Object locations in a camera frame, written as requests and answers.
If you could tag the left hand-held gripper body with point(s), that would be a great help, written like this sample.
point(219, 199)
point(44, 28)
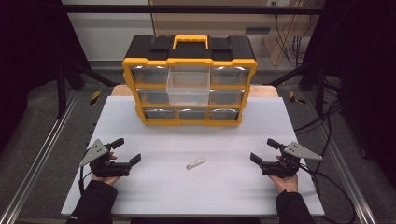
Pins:
point(104, 168)

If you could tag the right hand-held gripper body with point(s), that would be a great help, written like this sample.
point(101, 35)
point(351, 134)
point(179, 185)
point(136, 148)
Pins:
point(285, 168)

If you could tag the small white part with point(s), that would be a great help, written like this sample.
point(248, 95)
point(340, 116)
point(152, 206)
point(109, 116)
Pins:
point(196, 163)

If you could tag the clear plastic pulled-out drawer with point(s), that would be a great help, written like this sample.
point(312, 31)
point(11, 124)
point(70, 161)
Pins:
point(188, 90)

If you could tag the person's left hand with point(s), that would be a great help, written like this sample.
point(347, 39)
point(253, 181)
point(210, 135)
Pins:
point(106, 181)

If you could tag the person's right hand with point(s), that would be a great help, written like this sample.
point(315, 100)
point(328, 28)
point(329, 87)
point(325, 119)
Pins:
point(288, 184)

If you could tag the yellow black tape mark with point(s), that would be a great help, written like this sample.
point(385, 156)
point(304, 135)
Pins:
point(95, 97)

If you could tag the black stand legs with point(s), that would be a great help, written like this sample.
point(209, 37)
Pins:
point(62, 90)
point(319, 87)

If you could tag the set of closed clear drawers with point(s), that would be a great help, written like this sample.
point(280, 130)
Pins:
point(229, 76)

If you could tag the white cabinet panel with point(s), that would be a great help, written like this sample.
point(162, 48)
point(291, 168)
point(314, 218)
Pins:
point(109, 34)

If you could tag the black curtain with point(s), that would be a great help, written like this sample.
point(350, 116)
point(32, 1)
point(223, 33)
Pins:
point(367, 77)
point(28, 62)

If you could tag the yellow black organizer case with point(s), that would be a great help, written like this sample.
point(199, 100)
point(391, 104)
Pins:
point(190, 48)

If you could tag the wooden cabinet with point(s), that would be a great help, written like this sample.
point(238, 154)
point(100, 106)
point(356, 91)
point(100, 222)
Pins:
point(224, 23)

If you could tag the aluminium frame rail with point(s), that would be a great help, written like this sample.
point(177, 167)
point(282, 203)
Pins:
point(37, 158)
point(345, 168)

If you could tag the black horizontal frame bar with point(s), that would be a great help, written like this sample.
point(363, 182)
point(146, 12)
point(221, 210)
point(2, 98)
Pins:
point(186, 9)

